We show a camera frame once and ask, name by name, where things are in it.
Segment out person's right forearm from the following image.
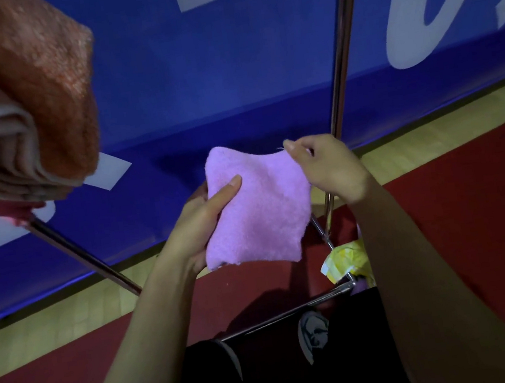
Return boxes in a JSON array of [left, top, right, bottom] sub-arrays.
[[344, 164, 505, 383]]

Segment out person's right grey shoe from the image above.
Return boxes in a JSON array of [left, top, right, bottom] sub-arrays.
[[294, 308, 336, 368]]

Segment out metal drying rack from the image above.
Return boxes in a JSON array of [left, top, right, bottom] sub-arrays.
[[0, 0, 409, 367]]

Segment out person's black trousers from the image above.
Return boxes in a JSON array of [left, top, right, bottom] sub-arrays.
[[57, 283, 416, 383]]

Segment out purple towel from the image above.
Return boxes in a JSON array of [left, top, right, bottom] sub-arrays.
[[340, 223, 374, 297], [191, 134, 323, 275]]

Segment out orange patterned towel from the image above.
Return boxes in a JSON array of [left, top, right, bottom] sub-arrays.
[[0, 0, 116, 210]]

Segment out person's grey shoe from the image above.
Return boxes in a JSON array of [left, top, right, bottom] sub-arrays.
[[294, 308, 336, 368], [214, 336, 245, 383]]

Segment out yellow white cloth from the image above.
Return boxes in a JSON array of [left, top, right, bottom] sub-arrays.
[[316, 237, 378, 295]]

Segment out person's right hand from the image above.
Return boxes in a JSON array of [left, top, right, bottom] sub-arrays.
[[282, 128, 378, 215]]

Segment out blue banner with white print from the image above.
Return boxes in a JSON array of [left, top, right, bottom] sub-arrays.
[[0, 0, 505, 330]]

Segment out person's left forearm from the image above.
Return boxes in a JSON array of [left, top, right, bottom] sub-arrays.
[[54, 252, 213, 383]]

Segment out person's left grey shoe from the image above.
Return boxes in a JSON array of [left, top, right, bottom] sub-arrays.
[[214, 336, 245, 383]]

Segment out person's left hand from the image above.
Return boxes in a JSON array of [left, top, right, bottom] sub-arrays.
[[147, 174, 255, 282]]

